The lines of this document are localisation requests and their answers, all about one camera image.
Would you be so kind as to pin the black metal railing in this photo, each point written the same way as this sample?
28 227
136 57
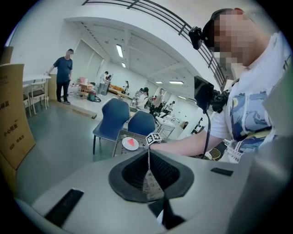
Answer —
183 28

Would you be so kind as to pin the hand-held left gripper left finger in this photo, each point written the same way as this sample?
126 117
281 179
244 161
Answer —
123 180

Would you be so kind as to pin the white metal cart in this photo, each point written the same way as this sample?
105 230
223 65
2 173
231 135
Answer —
168 124

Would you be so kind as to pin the green bag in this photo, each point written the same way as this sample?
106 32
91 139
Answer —
92 97

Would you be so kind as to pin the white framed chair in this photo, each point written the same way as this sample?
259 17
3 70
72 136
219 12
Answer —
40 92

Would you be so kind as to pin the black head-mounted camera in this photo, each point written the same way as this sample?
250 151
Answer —
196 37

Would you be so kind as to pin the white round plate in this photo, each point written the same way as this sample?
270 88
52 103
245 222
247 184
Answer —
125 146

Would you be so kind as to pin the white table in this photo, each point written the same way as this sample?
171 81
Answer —
34 78

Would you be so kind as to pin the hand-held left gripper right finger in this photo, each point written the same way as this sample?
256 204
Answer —
176 180

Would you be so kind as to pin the black chest-mounted device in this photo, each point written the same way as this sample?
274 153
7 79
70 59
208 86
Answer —
202 93

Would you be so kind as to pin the person's head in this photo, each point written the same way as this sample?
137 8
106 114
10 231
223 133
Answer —
238 38

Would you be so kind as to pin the rectangular ceiling light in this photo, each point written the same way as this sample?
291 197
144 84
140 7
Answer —
123 65
119 50

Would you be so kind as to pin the blue plastic chair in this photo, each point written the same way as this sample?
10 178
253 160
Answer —
140 123
113 121

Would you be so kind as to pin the orange sofa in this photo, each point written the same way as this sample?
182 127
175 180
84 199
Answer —
116 89

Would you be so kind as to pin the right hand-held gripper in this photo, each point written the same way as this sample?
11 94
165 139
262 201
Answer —
153 138

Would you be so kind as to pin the red triangular slice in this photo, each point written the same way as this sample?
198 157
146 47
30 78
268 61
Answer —
131 142

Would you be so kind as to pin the person's white printed shirt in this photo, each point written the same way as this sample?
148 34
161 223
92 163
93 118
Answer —
247 114

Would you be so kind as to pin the pink wooden furniture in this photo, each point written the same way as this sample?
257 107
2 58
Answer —
85 88

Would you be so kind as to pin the large cardboard box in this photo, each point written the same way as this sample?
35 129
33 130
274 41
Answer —
11 114

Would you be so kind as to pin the person's right forearm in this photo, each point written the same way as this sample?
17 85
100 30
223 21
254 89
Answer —
183 146

